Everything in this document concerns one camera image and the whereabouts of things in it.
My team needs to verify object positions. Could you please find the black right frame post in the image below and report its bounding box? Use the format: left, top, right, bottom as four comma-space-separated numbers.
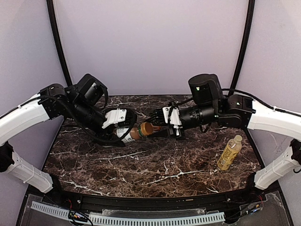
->
230, 0, 255, 89

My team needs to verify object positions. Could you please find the yellow tea bottle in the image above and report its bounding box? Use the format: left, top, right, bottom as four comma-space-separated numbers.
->
217, 138, 242, 170

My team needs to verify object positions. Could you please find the black frame post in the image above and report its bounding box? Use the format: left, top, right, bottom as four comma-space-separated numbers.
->
46, 0, 72, 86
230, 0, 255, 89

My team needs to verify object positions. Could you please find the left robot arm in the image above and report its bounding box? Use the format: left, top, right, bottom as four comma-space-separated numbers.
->
0, 74, 129, 194

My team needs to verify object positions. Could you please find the gold bottle cap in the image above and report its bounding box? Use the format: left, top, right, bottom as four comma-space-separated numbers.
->
140, 122, 153, 137

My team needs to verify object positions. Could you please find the black left frame post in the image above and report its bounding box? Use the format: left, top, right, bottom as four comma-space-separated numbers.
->
46, 0, 72, 86

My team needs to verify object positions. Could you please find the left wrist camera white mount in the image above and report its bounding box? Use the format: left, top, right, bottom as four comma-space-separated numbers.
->
102, 108, 127, 129

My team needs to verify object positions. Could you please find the clear coffee bottle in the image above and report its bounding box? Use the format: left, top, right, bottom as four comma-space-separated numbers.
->
114, 123, 144, 144

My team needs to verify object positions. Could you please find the white slotted cable duct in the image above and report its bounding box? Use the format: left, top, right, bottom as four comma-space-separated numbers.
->
31, 201, 226, 226

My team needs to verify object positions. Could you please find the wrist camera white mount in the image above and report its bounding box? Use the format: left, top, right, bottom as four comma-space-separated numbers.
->
162, 102, 184, 140
102, 108, 127, 129

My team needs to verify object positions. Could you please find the black front rail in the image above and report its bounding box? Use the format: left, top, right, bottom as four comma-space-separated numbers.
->
44, 189, 261, 211

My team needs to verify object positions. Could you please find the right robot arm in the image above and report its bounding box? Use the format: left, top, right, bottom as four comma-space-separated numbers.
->
147, 74, 301, 190

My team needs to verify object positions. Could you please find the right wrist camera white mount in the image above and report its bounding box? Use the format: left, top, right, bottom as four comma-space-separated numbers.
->
162, 102, 184, 140

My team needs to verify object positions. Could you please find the cream bottle cap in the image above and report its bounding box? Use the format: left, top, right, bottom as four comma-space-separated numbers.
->
233, 135, 243, 143

